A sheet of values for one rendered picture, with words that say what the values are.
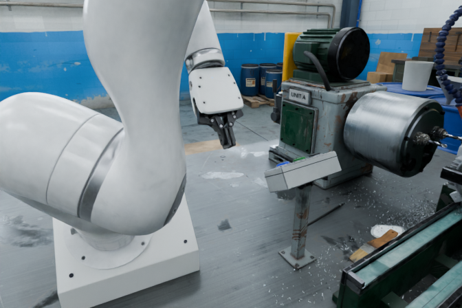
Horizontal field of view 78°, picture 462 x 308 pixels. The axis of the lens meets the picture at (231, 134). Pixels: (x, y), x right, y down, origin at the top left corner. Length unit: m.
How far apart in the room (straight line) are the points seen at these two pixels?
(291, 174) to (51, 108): 0.46
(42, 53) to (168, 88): 5.60
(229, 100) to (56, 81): 5.39
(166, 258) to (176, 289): 0.07
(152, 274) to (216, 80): 0.46
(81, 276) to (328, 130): 0.83
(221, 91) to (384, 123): 0.54
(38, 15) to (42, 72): 0.90
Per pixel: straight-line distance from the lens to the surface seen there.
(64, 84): 5.90
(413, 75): 2.97
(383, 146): 0.96
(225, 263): 0.80
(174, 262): 0.74
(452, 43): 6.53
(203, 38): 0.63
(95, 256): 0.72
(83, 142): 0.33
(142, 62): 0.27
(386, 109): 0.99
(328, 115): 1.05
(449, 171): 0.90
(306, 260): 0.82
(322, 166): 0.69
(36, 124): 0.35
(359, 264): 0.66
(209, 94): 0.59
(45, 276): 0.88
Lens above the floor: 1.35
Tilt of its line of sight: 20 degrees down
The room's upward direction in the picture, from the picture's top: straight up
